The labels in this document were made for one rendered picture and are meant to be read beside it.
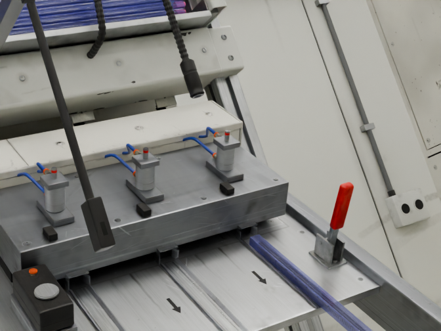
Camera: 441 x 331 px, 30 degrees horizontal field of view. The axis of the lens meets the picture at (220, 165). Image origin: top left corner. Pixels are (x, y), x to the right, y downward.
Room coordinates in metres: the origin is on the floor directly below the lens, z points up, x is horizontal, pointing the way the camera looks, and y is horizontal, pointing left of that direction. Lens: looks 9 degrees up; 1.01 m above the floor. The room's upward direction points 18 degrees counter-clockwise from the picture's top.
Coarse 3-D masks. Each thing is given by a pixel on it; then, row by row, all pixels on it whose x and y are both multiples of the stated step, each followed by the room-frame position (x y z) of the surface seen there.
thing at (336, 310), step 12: (252, 240) 0.98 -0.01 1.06; (264, 240) 0.98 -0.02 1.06; (264, 252) 0.96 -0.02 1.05; (276, 252) 0.96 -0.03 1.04; (276, 264) 0.95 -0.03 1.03; (288, 264) 0.94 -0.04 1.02; (288, 276) 0.93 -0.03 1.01; (300, 276) 0.92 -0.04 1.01; (300, 288) 0.92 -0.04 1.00; (312, 288) 0.91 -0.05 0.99; (324, 300) 0.89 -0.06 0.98; (336, 300) 0.89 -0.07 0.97; (336, 312) 0.88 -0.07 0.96; (348, 312) 0.88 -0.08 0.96; (348, 324) 0.86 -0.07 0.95; (360, 324) 0.86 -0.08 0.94
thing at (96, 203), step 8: (88, 200) 0.70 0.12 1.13; (96, 200) 0.70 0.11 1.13; (88, 208) 0.70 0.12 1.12; (96, 208) 0.70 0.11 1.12; (104, 208) 0.71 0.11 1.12; (88, 216) 0.71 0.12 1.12; (96, 216) 0.70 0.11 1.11; (104, 216) 0.71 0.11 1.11; (88, 224) 0.71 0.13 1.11; (96, 224) 0.70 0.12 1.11; (104, 224) 0.70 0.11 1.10; (96, 232) 0.70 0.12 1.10; (104, 232) 0.70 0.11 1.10; (96, 240) 0.71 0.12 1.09; (104, 240) 0.70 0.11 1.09; (112, 240) 0.71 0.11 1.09; (96, 248) 0.71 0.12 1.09; (104, 248) 0.70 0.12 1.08
